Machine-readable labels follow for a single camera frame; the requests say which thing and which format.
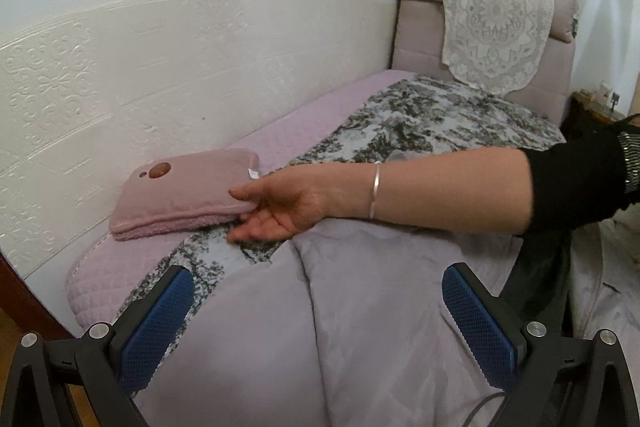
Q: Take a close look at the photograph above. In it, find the pink fleece blanket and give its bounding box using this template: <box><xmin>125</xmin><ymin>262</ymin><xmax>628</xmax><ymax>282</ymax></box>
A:
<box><xmin>110</xmin><ymin>148</ymin><xmax>259</xmax><ymax>241</ymax></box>

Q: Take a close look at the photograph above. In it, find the light grey zip jacket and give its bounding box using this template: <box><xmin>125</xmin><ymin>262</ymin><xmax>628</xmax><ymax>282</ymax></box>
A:
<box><xmin>131</xmin><ymin>208</ymin><xmax>640</xmax><ymax>427</ymax></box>

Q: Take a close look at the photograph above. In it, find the bystander bare hand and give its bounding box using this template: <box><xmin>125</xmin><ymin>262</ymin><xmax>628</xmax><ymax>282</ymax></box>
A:
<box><xmin>226</xmin><ymin>163</ymin><xmax>346</xmax><ymax>244</ymax></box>

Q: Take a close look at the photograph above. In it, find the pink quilted mattress pad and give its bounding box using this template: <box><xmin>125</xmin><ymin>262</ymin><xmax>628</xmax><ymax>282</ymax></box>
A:
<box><xmin>66</xmin><ymin>69</ymin><xmax>410</xmax><ymax>327</ymax></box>

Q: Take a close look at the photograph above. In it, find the grey floral bed sheet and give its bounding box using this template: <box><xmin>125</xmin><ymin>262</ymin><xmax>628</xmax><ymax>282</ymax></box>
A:
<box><xmin>125</xmin><ymin>75</ymin><xmax>564</xmax><ymax>321</ymax></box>

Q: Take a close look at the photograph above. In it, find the dark wooden nightstand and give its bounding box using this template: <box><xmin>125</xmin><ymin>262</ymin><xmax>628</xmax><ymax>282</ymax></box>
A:
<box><xmin>560</xmin><ymin>92</ymin><xmax>626</xmax><ymax>142</ymax></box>

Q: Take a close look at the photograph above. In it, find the mauve padded headboard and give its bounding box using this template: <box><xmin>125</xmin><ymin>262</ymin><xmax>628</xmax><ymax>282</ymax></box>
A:
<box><xmin>392</xmin><ymin>0</ymin><xmax>578</xmax><ymax>124</ymax></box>

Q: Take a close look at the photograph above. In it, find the white lace cover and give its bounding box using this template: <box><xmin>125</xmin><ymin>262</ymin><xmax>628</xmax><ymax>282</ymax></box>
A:
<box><xmin>442</xmin><ymin>0</ymin><xmax>554</xmax><ymax>95</ymax></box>

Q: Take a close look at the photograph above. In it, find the silver bangle bracelet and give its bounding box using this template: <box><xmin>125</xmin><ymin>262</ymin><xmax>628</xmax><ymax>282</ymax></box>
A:
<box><xmin>368</xmin><ymin>160</ymin><xmax>383</xmax><ymax>221</ymax></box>

